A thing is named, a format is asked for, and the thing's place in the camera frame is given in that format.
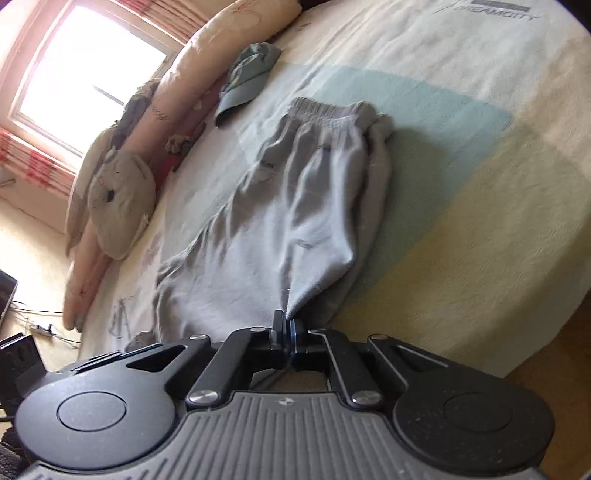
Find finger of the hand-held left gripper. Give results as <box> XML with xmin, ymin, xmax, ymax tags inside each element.
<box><xmin>58</xmin><ymin>351</ymin><xmax>139</xmax><ymax>376</ymax></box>

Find grey pants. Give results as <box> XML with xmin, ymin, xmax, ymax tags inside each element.
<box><xmin>124</xmin><ymin>97</ymin><xmax>395</xmax><ymax>356</ymax></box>

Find grey cat face cushion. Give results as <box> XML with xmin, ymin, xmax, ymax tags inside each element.
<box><xmin>88</xmin><ymin>150</ymin><xmax>158</xmax><ymax>261</ymax></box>

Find grey patterned pillow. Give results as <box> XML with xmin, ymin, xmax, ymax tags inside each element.
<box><xmin>67</xmin><ymin>124</ymin><xmax>122</xmax><ymax>254</ymax></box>

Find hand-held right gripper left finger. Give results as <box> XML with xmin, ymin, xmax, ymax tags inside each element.
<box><xmin>127</xmin><ymin>310</ymin><xmax>289</xmax><ymax>411</ymax></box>

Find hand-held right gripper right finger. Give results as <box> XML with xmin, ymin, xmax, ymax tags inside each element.
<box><xmin>288</xmin><ymin>310</ymin><xmax>448</xmax><ymax>410</ymax></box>

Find blue cap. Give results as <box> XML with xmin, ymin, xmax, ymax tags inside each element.
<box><xmin>215</xmin><ymin>41</ymin><xmax>282</xmax><ymax>127</ymax></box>

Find window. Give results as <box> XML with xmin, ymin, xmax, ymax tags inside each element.
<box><xmin>9</xmin><ymin>0</ymin><xmax>185</xmax><ymax>158</ymax></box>

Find brown hair scrunchie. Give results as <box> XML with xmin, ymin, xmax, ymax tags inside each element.
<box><xmin>165</xmin><ymin>133</ymin><xmax>197</xmax><ymax>155</ymax></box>

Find red patterned curtain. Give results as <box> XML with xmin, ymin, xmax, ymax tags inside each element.
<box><xmin>134</xmin><ymin>0</ymin><xmax>241</xmax><ymax>44</ymax></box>
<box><xmin>0</xmin><ymin>129</ymin><xmax>79</xmax><ymax>199</ymax></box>

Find wall television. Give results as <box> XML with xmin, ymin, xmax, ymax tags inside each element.
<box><xmin>0</xmin><ymin>270</ymin><xmax>19</xmax><ymax>324</ymax></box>

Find folded olive clothes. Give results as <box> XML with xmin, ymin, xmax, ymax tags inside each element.
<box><xmin>115</xmin><ymin>79</ymin><xmax>160</xmax><ymax>151</ymax></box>

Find pink floral quilt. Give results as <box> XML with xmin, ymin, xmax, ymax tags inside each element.
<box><xmin>62</xmin><ymin>0</ymin><xmax>303</xmax><ymax>330</ymax></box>

